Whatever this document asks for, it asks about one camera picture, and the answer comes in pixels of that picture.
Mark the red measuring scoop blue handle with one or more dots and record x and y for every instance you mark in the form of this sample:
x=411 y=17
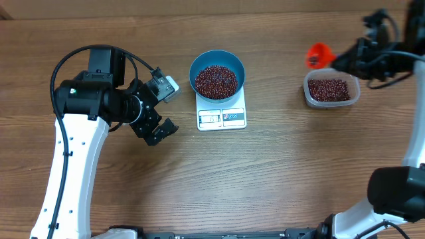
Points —
x=323 y=52

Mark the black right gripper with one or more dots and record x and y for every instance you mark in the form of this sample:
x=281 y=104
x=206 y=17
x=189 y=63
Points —
x=356 y=66

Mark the beans in blue bowl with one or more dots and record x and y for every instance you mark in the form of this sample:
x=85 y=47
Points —
x=216 y=82

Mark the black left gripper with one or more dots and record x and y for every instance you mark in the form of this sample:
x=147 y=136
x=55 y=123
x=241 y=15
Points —
x=149 y=129

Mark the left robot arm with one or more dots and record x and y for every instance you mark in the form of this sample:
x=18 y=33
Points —
x=87 y=108

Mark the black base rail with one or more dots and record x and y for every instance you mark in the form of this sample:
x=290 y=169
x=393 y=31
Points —
x=138 y=233

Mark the white kitchen scale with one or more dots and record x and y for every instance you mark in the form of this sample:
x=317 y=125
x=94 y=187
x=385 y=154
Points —
x=221 y=116

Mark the clear plastic container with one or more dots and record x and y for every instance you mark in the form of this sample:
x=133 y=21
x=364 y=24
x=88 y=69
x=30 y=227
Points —
x=328 y=74

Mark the blue bowl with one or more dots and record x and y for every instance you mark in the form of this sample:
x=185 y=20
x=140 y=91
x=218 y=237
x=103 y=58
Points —
x=221 y=58

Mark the red adzuki beans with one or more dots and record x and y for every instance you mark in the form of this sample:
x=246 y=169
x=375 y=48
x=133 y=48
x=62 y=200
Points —
x=328 y=90

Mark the beans in red scoop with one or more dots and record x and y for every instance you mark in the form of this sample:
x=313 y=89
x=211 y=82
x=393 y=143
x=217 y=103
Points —
x=313 y=61

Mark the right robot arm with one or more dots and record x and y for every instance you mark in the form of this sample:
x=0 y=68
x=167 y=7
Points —
x=395 y=195

